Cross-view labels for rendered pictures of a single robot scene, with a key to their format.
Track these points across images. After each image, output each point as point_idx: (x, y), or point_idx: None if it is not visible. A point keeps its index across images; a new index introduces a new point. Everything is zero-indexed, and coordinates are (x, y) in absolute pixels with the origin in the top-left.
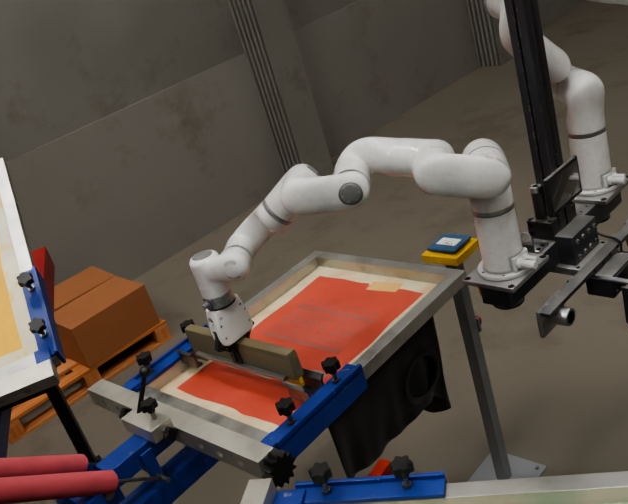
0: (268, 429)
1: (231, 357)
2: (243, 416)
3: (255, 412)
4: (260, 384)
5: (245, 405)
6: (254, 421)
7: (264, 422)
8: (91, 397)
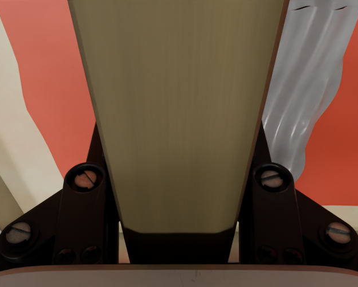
0: (48, 196)
1: (93, 136)
2: (23, 117)
3: (63, 135)
4: None
5: (60, 84)
6: (38, 155)
7: (56, 177)
8: None
